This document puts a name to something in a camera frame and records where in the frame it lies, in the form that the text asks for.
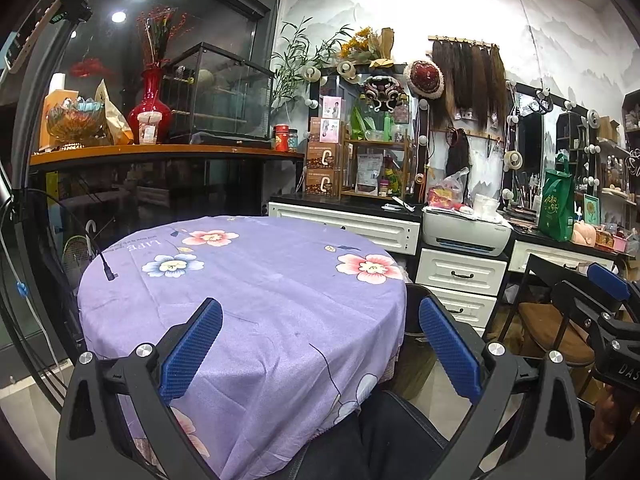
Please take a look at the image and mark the red embroidered hat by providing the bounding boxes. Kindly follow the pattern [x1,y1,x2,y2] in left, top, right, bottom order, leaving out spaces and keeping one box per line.
[403,60,445,100]

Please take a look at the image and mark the white printer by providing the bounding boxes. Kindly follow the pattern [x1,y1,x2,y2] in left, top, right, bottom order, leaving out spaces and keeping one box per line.
[422,205,514,257]

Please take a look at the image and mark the plastic drink cup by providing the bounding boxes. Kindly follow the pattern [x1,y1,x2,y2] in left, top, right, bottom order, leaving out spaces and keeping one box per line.
[137,109,160,145]

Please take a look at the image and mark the person's right hand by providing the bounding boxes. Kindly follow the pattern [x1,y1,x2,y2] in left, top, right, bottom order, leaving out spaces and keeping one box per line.
[590,385,640,454]

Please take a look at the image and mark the dried red branches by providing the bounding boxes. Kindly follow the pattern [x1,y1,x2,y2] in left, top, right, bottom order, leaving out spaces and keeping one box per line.
[137,6,189,69]

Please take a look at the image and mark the vanity mirror with bulbs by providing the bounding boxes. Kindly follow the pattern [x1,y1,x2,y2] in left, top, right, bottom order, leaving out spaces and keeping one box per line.
[310,62,431,201]
[505,80,594,211]

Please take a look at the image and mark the yellow flower bouquet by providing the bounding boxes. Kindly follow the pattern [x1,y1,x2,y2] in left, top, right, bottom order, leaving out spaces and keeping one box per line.
[340,26,396,69]

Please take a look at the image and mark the purple floral tablecloth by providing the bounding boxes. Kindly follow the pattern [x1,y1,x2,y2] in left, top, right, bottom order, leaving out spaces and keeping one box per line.
[77,215,407,480]

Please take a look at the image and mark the person's dark jeans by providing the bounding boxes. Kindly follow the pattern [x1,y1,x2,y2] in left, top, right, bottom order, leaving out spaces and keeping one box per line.
[280,390,451,480]

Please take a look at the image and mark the white umbrella handle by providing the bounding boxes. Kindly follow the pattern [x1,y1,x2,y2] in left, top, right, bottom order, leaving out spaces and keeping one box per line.
[84,220,99,261]

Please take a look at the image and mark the black charging cable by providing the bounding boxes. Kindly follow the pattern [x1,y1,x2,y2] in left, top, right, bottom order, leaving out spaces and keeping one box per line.
[47,187,119,282]

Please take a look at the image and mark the ornate glass bowl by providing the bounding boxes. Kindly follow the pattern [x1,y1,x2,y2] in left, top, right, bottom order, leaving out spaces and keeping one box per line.
[46,99,106,147]

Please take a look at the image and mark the ornate headdress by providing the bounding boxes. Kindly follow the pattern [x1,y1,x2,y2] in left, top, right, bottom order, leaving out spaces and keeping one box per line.
[362,75,409,111]

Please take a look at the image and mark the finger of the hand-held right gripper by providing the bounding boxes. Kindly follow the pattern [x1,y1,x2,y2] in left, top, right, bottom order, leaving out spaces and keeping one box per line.
[586,261,640,322]
[550,279,632,349]

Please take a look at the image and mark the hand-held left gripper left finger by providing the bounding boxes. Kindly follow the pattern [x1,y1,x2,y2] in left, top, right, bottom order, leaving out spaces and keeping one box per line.
[56,297,224,480]

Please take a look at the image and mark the row of hair extensions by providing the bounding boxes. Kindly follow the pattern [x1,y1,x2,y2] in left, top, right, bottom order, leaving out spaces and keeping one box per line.
[431,37,509,129]

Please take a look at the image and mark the green bamboo plant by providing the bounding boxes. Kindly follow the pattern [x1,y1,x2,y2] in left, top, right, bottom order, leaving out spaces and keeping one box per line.
[272,17,351,106]

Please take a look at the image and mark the red vase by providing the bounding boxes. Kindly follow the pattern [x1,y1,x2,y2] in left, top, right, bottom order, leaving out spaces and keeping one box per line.
[126,66,174,145]

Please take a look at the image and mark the badminton racket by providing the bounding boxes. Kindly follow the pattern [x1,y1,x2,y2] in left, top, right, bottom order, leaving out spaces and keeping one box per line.
[61,235,94,277]

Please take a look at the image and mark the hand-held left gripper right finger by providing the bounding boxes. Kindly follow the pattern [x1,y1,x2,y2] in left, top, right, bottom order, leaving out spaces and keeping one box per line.
[418,296,588,480]

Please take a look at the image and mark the phone on mount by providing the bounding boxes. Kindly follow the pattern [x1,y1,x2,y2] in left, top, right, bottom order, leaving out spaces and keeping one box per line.
[5,0,96,71]

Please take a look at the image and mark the white vanity dresser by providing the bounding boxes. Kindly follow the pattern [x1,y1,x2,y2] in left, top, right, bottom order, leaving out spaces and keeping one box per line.
[267,195,626,337]

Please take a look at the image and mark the plastic bag with red packet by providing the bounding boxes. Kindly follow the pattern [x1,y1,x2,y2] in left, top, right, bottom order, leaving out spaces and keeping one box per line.
[427,167,474,211]

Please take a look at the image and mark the wooden shelf board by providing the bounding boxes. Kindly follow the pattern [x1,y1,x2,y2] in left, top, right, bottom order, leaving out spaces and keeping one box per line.
[29,144,306,166]

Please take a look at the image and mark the black folding chair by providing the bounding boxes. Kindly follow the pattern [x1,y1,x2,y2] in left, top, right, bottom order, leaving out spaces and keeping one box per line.
[497,254,601,401]

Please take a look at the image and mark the white plastic pack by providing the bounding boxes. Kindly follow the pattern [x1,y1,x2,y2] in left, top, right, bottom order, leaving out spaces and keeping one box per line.
[470,192,504,221]

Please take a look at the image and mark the brown coffee box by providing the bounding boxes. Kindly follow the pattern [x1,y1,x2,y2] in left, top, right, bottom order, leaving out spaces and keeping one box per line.
[305,169,341,196]
[306,141,342,170]

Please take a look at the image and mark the black wig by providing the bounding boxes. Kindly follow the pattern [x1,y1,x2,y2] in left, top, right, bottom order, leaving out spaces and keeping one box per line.
[445,130,471,179]

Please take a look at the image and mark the yellow paper bag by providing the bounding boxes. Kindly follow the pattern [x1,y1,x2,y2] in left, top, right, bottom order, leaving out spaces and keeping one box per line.
[95,79,135,145]

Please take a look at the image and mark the wooden desktop rack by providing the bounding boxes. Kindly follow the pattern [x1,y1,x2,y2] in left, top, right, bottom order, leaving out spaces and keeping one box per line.
[340,137,416,200]

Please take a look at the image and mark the glass terrarium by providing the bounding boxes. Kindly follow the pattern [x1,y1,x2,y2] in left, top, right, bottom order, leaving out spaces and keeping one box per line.
[160,41,276,146]

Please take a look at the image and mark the green tote bag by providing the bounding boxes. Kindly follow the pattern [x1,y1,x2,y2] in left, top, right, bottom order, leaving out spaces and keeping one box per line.
[537,154,576,243]

